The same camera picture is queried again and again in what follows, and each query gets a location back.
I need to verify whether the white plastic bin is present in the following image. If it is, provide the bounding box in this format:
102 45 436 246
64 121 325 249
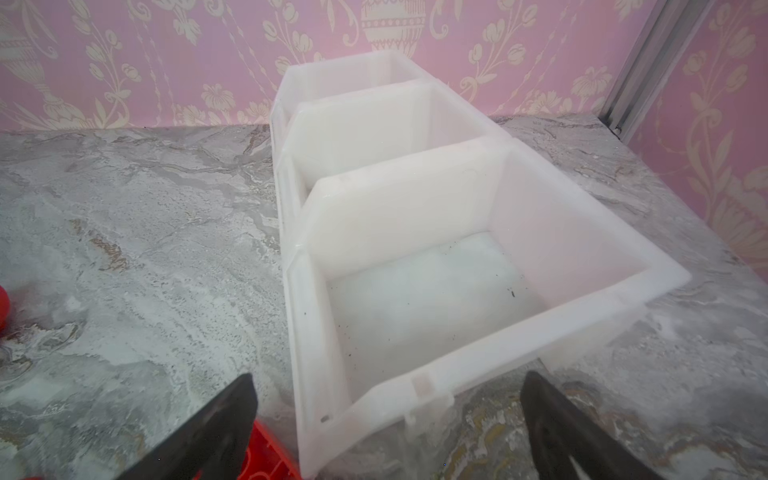
283 136 691 478
270 50 432 144
272 80 503 242

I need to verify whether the red square lego brick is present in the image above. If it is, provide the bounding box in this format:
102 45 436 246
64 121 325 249
0 287 11 331

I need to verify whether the white right plastic bin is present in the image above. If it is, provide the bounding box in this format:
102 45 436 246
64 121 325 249
283 136 691 478

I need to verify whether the aluminium right corner post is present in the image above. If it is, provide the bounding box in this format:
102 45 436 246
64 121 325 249
598 0 711 144

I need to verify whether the white left plastic bin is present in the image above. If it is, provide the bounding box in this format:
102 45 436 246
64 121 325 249
270 50 432 144

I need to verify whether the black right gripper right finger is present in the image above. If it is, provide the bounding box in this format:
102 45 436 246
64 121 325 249
520 370 660 479

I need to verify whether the white middle plastic bin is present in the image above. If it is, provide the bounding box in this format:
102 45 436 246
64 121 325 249
272 80 503 242

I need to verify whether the red curved lego brick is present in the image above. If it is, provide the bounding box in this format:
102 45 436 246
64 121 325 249
194 419 302 480

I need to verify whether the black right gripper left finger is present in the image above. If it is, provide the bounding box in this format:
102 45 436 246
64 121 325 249
118 374 258 480

